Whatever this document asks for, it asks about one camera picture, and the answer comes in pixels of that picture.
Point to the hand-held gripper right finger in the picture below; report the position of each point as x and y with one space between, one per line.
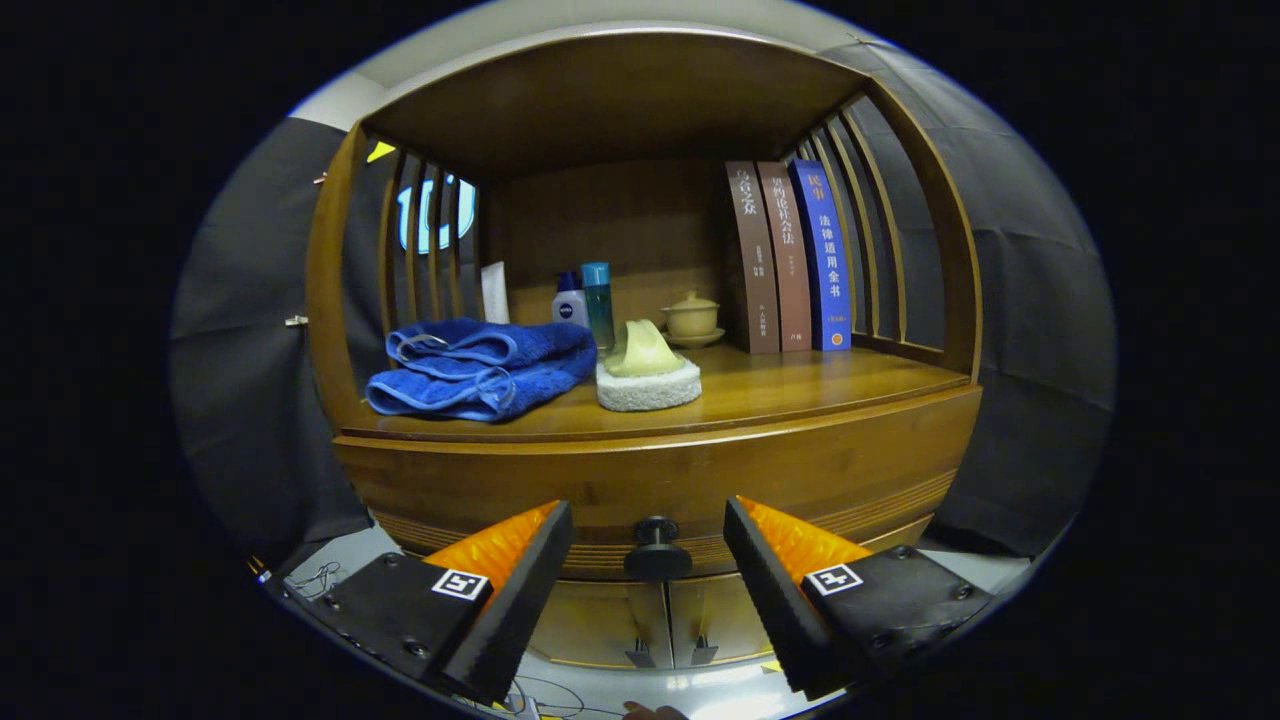
775 600

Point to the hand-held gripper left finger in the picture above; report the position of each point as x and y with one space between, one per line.
520 600

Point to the wooden countertop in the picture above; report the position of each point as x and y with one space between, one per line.
800 385

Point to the wooden cabinet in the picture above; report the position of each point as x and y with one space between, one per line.
600 100

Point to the blue towel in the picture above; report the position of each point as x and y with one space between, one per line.
480 370

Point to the beige lidded teacup with saucer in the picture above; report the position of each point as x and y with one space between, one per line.
692 318

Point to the white lotion bottle blue cap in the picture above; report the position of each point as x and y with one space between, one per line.
570 305

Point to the teal glass bottle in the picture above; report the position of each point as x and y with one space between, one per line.
598 305

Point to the white tube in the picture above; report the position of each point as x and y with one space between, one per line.
495 295

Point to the reddish brown book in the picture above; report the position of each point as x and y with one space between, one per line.
788 260

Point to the dark brown book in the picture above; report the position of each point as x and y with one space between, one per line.
755 260

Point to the blue book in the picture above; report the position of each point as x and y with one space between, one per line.
825 260

